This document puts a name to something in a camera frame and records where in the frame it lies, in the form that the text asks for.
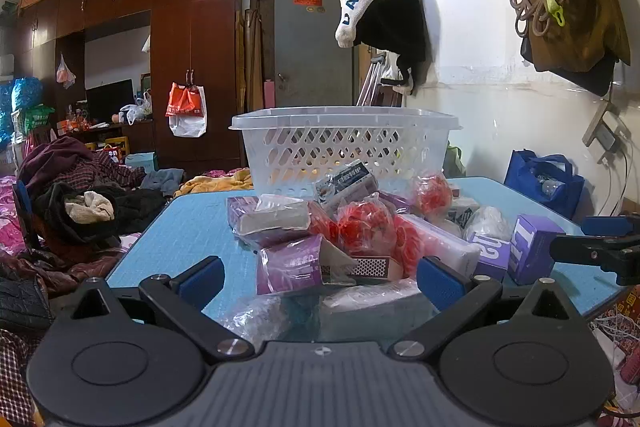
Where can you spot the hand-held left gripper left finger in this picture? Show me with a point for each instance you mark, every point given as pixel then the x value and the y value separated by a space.
pixel 200 281

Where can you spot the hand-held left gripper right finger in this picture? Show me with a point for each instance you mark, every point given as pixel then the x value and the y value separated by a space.
pixel 440 288

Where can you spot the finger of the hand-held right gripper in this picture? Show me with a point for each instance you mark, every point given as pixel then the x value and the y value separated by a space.
pixel 590 249
pixel 607 225

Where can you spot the white tissue pack clear wrap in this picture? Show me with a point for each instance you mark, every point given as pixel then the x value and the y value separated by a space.
pixel 447 244

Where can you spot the large purple box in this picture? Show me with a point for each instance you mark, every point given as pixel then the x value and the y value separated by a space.
pixel 537 247

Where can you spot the red item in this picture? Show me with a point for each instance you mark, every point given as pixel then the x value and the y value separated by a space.
pixel 409 244
pixel 434 193
pixel 365 227

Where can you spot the small purple box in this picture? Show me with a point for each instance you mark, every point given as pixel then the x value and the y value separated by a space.
pixel 489 254

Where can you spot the clear plastic bag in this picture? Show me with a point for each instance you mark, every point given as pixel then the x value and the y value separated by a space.
pixel 250 319

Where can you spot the matchbox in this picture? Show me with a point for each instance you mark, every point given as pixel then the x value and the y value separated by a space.
pixel 372 268

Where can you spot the white printed tissue packet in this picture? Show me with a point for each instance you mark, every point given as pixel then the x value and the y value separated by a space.
pixel 462 211

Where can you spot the purple tissue packet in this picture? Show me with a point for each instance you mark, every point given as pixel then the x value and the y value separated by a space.
pixel 287 264

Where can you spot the purple packet with white pack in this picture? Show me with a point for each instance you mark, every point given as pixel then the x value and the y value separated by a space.
pixel 272 219

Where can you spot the dark printed packet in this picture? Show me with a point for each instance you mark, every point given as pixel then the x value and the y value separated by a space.
pixel 347 182

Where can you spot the clear plastic lattice basket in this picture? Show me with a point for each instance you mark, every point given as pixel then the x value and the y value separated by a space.
pixel 345 122

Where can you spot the grey power strip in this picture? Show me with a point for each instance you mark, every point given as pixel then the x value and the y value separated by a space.
pixel 605 136

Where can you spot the blue shopping bag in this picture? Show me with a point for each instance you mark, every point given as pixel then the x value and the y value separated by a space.
pixel 525 179

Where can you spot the yellow blanket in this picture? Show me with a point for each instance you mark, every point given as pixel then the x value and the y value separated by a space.
pixel 215 183

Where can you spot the grey-blue cloth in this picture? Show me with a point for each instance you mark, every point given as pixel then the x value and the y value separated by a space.
pixel 162 182

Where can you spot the teal box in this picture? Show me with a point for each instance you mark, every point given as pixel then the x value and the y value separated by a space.
pixel 142 162

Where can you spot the beige cloth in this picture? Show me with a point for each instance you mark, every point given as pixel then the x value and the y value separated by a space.
pixel 90 207

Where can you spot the orange and white plastic bag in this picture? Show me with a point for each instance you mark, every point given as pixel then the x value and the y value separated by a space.
pixel 186 107

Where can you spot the black quilted bag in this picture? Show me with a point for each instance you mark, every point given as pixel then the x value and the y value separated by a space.
pixel 22 304

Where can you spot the pile of dark clothes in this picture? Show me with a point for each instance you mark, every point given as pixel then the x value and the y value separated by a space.
pixel 60 167

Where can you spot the brown hanging bag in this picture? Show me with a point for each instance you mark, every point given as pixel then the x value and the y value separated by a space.
pixel 580 37

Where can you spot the pink board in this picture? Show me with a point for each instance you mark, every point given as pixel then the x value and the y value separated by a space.
pixel 269 94

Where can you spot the black television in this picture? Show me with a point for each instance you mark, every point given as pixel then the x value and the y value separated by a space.
pixel 109 101

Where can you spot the metal crutches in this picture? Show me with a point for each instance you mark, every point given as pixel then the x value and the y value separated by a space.
pixel 371 74

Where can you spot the green plastic basket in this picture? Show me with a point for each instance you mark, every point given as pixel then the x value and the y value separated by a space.
pixel 37 117

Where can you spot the brown wooden wardrobe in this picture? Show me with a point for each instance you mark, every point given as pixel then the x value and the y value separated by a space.
pixel 200 47

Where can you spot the pink hanging plastic bag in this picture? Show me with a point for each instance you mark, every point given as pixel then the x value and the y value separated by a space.
pixel 65 74

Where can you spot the grey metal door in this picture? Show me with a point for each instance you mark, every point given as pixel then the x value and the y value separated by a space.
pixel 310 57

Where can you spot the blue plastic bag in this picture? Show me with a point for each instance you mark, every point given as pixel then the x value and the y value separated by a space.
pixel 25 93

